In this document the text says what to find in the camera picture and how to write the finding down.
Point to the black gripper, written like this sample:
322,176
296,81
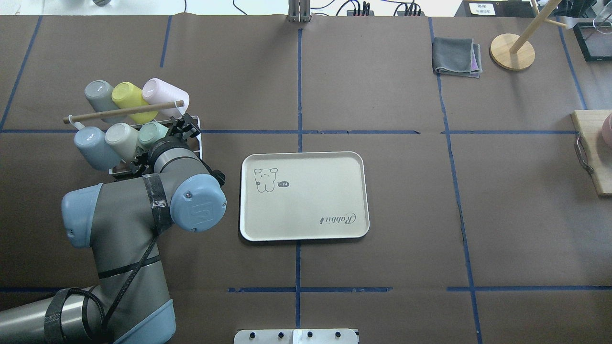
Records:
168,142

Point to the mint green cup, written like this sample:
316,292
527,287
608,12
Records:
149,133

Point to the cream rabbit tray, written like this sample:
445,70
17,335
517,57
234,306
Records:
308,195

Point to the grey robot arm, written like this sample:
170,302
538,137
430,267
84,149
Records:
121,222

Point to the pink cup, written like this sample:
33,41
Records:
156,91

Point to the cream white cup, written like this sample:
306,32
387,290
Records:
123,139

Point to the yellow cup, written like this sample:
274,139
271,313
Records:
128,95

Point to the grey cup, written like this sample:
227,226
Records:
98,93

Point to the light blue cup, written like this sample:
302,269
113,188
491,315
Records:
90,141

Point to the wooden rack rod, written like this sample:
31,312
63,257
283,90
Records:
123,112

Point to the black power strip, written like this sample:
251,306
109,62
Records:
386,8

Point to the folded grey cloth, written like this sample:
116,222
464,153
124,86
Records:
456,56

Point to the wooden stand with round base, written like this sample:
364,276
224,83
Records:
514,52

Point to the wooden cutting board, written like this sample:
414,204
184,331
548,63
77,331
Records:
594,155

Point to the white wire cup rack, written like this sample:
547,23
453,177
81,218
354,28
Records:
122,168

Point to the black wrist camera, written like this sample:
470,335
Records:
219,176

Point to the aluminium frame post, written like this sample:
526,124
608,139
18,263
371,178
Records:
299,11

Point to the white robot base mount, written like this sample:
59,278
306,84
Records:
297,336

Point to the black frame box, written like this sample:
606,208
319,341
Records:
594,45

